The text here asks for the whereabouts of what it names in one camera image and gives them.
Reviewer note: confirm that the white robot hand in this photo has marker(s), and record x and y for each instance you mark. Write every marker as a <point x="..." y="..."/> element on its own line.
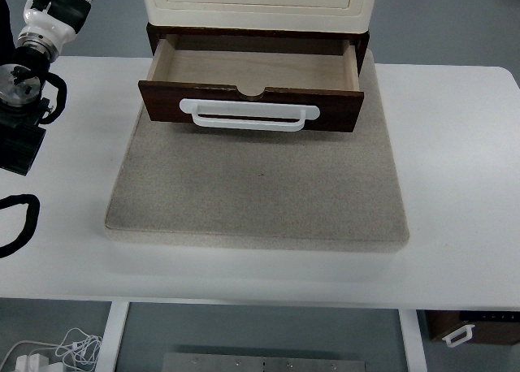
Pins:
<point x="56" y="20"/>

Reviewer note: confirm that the dark wood drawer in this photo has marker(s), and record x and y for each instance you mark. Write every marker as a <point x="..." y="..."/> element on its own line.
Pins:
<point x="330" y="82"/>

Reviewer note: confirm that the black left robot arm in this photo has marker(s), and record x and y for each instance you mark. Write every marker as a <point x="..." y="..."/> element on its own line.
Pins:
<point x="31" y="95"/>

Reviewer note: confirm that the cream upper cabinet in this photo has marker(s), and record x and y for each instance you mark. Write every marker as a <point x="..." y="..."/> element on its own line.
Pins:
<point x="336" y="16"/>

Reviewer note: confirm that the beige fabric pad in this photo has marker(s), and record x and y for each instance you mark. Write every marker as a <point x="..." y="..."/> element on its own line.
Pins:
<point x="180" y="184"/>

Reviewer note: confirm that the white power adapter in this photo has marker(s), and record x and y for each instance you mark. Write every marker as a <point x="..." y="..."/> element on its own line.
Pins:
<point x="31" y="363"/>

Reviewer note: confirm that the white table leg left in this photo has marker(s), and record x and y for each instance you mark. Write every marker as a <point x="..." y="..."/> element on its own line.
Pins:
<point x="112" y="337"/>

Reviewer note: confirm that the white table leg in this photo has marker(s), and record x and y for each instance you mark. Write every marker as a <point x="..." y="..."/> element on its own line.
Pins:
<point x="112" y="337"/>
<point x="412" y="340"/>

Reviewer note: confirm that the white table leg right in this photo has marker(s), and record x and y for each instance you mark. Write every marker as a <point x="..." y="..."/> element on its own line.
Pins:
<point x="412" y="340"/>

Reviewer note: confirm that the white drawer handle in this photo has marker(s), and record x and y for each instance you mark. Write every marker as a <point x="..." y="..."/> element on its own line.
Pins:
<point x="258" y="116"/>

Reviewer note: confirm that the wooden box with white handle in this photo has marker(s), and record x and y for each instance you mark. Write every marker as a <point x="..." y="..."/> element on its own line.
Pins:
<point x="456" y="327"/>

